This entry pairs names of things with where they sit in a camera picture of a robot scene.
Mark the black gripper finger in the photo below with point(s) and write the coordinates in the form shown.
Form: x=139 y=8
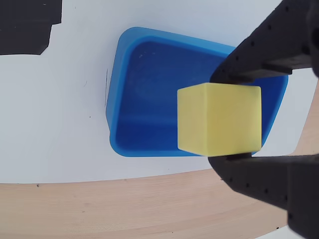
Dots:
x=271 y=44
x=274 y=181

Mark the yellow cube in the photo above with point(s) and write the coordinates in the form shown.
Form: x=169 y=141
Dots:
x=219 y=119

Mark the blue rectangular plastic bin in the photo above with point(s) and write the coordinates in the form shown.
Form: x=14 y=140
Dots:
x=149 y=104

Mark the white table mat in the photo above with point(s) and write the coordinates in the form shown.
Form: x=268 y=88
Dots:
x=54 y=124

